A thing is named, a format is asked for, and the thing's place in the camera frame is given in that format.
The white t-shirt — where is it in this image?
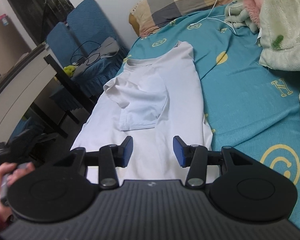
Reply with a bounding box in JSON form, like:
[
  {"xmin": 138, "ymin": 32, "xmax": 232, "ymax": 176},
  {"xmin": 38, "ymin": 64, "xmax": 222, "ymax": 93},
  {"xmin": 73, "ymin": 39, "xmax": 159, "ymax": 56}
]
[{"xmin": 73, "ymin": 42, "xmax": 213, "ymax": 182}]

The person left hand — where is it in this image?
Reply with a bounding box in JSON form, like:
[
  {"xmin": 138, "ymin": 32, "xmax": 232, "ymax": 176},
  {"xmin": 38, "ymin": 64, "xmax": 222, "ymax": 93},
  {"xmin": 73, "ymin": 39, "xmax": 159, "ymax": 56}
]
[{"xmin": 0, "ymin": 162, "xmax": 35, "ymax": 221}]

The white black desk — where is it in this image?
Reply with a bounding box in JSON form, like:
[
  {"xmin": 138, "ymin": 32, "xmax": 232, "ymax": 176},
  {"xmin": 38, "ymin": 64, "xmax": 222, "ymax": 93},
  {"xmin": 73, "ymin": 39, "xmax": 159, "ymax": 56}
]
[{"xmin": 0, "ymin": 43, "xmax": 93, "ymax": 141}]

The teal patterned bed sheet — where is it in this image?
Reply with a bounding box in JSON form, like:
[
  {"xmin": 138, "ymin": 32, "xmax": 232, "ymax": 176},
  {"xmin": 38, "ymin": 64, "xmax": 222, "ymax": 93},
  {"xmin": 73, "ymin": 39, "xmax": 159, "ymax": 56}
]
[{"xmin": 128, "ymin": 6, "xmax": 300, "ymax": 228}]

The yellow green plush toy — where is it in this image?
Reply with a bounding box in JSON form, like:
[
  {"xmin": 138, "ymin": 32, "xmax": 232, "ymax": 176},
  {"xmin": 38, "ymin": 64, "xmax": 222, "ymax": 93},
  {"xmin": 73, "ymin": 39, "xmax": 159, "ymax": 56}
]
[{"xmin": 63, "ymin": 65, "xmax": 76, "ymax": 77}]

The cardboard box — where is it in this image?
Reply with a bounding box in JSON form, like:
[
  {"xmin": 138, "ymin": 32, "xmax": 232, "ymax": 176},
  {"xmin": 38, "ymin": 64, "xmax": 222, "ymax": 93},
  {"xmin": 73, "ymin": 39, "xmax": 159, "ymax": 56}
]
[{"xmin": 0, "ymin": 16, "xmax": 31, "ymax": 75}]

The grey cloth on chair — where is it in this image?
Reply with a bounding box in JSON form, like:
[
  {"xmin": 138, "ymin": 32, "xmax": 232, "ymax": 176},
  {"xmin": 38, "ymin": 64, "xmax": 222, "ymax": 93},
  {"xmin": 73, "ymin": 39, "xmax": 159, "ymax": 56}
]
[{"xmin": 73, "ymin": 37, "xmax": 120, "ymax": 77}]

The blue covered chair far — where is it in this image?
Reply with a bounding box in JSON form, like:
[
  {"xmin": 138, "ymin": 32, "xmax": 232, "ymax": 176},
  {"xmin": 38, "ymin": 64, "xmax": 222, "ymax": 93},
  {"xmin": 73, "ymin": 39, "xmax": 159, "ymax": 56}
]
[{"xmin": 46, "ymin": 22, "xmax": 84, "ymax": 67}]

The blue covered chair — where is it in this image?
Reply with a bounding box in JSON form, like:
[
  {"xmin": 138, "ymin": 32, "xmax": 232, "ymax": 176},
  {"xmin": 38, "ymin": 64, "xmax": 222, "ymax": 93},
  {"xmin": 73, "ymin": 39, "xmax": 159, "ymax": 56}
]
[
  {"xmin": 46, "ymin": 22, "xmax": 84, "ymax": 67},
  {"xmin": 66, "ymin": 0, "xmax": 128, "ymax": 98}
]

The blue covered chair near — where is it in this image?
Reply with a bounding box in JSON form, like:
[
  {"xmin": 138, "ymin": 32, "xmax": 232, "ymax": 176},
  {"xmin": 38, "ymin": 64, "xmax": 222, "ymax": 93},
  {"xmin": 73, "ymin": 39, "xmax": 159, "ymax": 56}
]
[{"xmin": 66, "ymin": 0, "xmax": 128, "ymax": 98}]

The dark window with grille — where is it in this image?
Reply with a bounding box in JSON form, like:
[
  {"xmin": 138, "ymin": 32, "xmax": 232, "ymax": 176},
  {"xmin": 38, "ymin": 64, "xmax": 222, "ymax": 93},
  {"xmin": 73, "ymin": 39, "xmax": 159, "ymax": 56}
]
[{"xmin": 8, "ymin": 0, "xmax": 74, "ymax": 44}]

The green cartoon fleece blanket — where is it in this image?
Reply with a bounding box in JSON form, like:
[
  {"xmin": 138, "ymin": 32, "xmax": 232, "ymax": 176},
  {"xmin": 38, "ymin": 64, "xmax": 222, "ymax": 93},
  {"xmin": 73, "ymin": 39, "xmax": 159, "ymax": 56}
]
[{"xmin": 224, "ymin": 0, "xmax": 300, "ymax": 100}]

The plaid pillow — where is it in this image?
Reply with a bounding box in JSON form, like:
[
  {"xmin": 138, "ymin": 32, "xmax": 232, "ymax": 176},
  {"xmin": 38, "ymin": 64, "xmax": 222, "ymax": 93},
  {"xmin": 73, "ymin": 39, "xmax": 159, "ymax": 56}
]
[{"xmin": 129, "ymin": 0, "xmax": 232, "ymax": 37}]

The black cable on chair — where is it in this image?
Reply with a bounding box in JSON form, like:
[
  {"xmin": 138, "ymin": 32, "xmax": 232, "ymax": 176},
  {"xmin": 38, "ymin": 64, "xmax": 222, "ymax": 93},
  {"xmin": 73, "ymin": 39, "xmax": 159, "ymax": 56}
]
[{"xmin": 70, "ymin": 39, "xmax": 108, "ymax": 67}]

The white charging cable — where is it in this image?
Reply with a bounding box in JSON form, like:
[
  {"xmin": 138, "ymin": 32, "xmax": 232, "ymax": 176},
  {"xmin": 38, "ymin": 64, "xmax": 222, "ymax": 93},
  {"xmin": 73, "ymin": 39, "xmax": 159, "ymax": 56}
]
[{"xmin": 189, "ymin": 0, "xmax": 244, "ymax": 36}]

